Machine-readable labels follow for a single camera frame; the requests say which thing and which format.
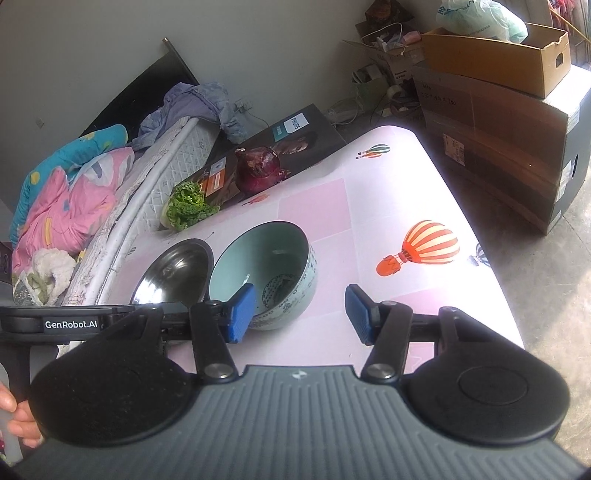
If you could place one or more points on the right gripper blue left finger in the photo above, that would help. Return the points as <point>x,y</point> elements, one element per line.
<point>215,324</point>

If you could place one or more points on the person's left hand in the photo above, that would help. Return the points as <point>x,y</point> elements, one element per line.
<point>22,423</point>

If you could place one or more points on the wall socket with plug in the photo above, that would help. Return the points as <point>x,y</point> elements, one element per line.
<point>244,107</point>

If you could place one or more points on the pink and teal quilt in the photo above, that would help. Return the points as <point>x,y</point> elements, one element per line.
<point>66,198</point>

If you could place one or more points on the dark printed product box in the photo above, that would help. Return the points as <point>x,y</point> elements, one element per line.
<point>301,140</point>

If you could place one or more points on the pink balloon tablecloth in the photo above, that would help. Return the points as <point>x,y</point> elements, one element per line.
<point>356,208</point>

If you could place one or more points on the green leafy vegetable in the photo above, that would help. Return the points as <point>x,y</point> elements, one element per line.
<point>186,207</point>

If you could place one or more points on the green white plastic bag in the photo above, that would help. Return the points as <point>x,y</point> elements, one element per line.
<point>481,19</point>

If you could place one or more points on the teal ceramic bowl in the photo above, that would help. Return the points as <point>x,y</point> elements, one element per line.
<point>277,260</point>

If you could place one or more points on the grey-blue clothes pile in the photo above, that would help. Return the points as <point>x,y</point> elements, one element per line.
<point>209,102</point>

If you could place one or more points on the white mattress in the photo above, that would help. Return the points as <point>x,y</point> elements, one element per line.
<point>182,150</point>

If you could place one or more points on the cluttered cardboard box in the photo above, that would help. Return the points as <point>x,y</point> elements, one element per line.
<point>390,38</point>

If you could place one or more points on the red onion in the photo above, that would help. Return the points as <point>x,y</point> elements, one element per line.
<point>258,169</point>

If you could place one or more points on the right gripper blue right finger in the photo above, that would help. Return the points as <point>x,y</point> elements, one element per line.
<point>386,327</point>

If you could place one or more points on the small steel bowl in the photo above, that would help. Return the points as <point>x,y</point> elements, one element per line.
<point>180,274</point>

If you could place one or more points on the open shallow cardboard box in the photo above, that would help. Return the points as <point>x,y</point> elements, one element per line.
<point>535,66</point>

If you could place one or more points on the white fluffy cloth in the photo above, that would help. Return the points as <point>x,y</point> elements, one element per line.
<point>45,280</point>

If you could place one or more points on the large brown cardboard box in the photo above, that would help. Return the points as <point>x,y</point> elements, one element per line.
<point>532,154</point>

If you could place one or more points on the black headboard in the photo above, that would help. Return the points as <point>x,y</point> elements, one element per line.
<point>145,93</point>

